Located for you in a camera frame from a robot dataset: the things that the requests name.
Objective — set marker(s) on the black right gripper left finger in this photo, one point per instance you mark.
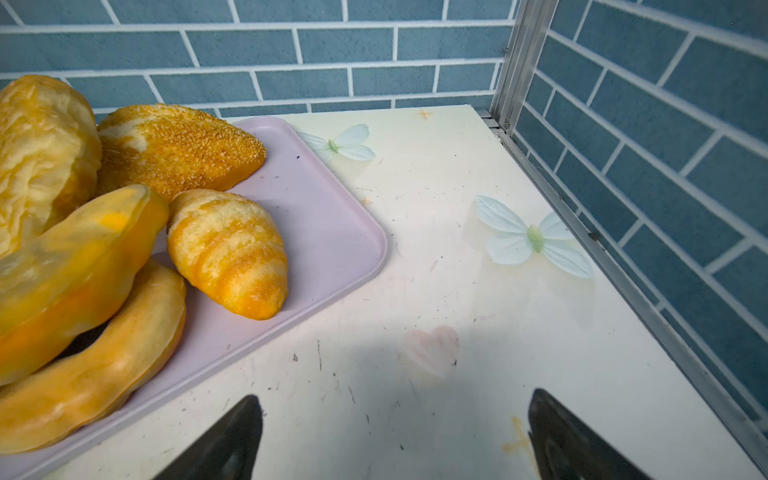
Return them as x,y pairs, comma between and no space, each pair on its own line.
227,450

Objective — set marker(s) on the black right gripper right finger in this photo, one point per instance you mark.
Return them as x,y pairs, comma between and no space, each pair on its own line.
567,448

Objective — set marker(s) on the glazed ring donut bread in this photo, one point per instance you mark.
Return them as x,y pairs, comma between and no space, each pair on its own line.
83,388

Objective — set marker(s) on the striped croissant fake bread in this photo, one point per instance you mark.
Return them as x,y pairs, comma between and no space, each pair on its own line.
229,247

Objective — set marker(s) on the yellow oval bread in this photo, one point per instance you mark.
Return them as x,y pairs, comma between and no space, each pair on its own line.
75,276

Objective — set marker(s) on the sesame fake bread loaf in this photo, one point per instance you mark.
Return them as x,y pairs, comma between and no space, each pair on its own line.
172,148

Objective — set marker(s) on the lilac plastic tray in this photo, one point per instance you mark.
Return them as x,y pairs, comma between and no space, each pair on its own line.
333,246

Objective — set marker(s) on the large wrinkled ring bread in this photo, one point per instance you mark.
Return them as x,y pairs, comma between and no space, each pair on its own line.
50,156

